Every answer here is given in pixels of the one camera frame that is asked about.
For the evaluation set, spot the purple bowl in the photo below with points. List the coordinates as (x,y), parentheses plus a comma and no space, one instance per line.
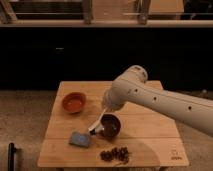
(110,126)

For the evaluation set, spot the orange bowl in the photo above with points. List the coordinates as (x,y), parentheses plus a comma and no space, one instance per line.
(74,102)

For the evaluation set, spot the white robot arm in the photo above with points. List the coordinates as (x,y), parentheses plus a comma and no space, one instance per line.
(131,86)

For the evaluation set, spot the bunch of dark grapes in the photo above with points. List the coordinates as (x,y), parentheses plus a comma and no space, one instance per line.
(121,154)

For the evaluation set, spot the wooden shelf frame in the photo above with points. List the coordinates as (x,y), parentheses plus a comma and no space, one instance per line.
(106,13)

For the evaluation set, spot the black post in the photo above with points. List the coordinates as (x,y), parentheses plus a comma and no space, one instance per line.
(11,153)

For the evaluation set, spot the wooden table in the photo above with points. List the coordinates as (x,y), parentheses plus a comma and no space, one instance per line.
(151,138)

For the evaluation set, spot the white dish brush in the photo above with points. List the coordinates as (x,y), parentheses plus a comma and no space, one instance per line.
(92,128)

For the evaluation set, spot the blue rectangular sponge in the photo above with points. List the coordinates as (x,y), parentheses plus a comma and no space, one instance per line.
(80,139)

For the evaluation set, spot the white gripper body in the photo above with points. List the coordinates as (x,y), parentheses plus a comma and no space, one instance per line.
(111,102)

